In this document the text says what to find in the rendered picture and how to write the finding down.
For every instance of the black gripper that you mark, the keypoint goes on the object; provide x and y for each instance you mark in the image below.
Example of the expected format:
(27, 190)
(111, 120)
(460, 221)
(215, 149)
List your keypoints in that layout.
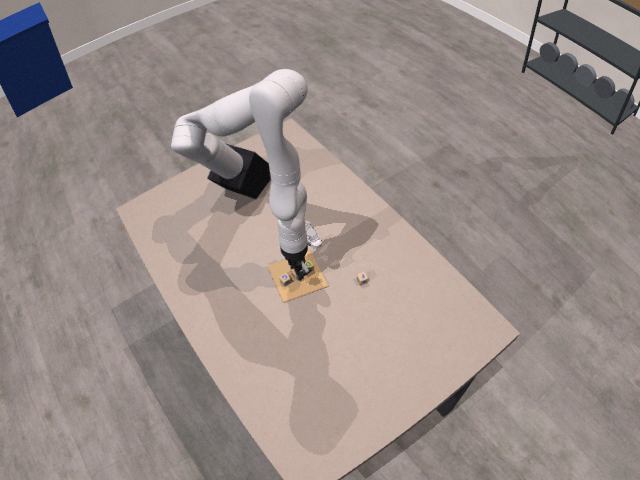
(297, 259)

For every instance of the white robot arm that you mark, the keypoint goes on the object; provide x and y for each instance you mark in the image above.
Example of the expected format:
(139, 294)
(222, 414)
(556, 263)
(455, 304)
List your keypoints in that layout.
(270, 101)

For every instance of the tan square mat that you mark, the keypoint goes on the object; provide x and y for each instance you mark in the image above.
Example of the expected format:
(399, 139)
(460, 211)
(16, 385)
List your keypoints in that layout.
(311, 282)

